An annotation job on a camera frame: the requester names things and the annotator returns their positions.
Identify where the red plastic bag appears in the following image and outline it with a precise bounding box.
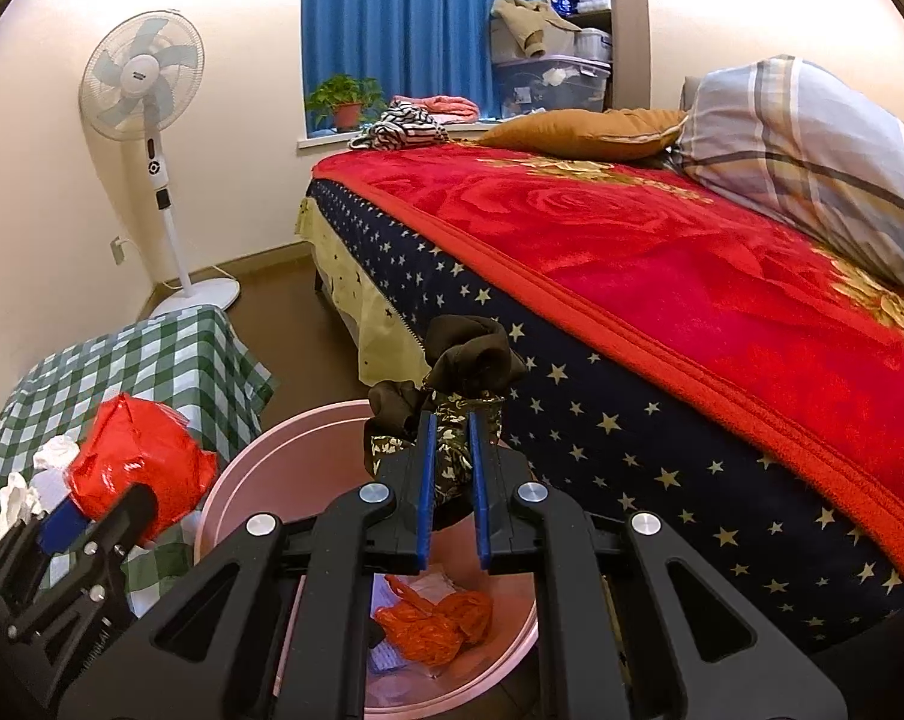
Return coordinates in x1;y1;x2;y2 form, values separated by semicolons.
65;392;220;548

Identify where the navy star bed sheet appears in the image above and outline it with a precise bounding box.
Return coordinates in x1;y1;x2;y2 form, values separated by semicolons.
302;176;904;653

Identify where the beige coat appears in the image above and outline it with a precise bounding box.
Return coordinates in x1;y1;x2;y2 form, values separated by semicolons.
489;0;582;59

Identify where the pink folded cloth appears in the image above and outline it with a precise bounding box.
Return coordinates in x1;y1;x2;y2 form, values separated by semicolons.
388;94;483;125

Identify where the white plastic bag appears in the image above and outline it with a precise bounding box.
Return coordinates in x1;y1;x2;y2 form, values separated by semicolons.
0;435;82;545

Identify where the pink round bin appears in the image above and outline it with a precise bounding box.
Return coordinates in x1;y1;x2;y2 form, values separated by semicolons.
193;401;540;713

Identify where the small clear storage box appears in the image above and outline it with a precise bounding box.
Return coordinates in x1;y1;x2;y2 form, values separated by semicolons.
572;28;614;61

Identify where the green checked tablecloth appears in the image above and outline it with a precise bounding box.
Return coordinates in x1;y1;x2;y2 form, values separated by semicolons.
0;305;277;616

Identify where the blue curtain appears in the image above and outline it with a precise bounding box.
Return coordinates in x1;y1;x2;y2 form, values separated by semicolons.
302;0;550;137

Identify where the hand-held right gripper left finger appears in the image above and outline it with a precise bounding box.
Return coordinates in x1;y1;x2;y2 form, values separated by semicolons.
58;412;434;720

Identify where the white paper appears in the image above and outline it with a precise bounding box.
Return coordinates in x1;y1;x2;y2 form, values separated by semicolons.
407;572;460;605

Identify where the potted green plant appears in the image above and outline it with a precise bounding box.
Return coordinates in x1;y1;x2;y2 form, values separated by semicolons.
305;73;387;132

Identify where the red rose blanket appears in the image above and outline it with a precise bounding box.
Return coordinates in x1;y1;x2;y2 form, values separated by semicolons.
313;139;904;578

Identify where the yellow star bed skirt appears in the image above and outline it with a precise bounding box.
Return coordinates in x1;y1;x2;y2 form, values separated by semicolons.
294;199;434;383

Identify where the orange plastic bag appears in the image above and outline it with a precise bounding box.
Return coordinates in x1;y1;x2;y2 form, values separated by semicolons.
374;576;494;667

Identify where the wooden bookshelf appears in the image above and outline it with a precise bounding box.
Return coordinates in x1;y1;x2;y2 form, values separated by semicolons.
545;0;651;113

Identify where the large clear storage box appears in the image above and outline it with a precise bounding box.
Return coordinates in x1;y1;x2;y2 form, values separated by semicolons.
491;52;612;121

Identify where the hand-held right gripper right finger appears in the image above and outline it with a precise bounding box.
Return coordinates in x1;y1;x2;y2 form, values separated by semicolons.
468;409;850;720

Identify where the orange pillow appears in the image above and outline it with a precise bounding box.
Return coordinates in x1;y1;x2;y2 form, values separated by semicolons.
476;107;689;162

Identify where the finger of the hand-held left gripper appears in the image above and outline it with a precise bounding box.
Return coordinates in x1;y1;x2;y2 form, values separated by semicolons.
77;481;160;563
0;499;85;578

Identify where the white standing fan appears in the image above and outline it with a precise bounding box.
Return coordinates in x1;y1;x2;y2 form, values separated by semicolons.
79;9;241;312

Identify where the black white striped cloth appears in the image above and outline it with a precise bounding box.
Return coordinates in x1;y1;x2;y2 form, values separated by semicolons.
349;103;451;152

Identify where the grey plaid pillow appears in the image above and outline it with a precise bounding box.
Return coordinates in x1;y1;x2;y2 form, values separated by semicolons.
672;54;904;293

